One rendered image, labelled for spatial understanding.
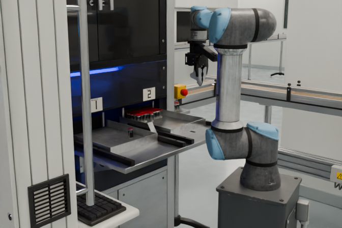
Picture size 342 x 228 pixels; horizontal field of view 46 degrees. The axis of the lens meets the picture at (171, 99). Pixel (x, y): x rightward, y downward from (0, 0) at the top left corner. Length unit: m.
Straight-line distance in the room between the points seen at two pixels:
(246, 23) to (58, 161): 0.73
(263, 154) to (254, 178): 0.09
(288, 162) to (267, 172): 1.21
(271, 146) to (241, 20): 0.46
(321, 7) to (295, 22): 0.22
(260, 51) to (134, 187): 9.05
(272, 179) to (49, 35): 0.94
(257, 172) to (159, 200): 0.89
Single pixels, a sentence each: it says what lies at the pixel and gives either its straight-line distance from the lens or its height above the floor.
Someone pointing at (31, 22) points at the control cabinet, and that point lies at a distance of 1.00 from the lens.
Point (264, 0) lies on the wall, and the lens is 10.85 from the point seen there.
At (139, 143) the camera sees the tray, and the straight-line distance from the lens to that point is 1.68.
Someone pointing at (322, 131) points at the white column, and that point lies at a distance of 3.24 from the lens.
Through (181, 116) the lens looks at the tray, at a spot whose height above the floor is 0.90.
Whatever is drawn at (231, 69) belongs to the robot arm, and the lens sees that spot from 1.39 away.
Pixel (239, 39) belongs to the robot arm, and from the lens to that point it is 1.37.
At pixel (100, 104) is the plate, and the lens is 1.85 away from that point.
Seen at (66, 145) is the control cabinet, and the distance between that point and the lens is 1.10.
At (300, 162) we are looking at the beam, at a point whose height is 0.50.
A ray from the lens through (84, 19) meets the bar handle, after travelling 1.09.
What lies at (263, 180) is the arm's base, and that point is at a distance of 1.53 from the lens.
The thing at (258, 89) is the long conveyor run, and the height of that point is 0.93.
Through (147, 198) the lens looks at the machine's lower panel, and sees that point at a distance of 2.21.
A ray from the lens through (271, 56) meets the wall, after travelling 10.77.
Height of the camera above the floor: 1.42
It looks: 12 degrees down
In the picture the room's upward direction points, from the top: straight up
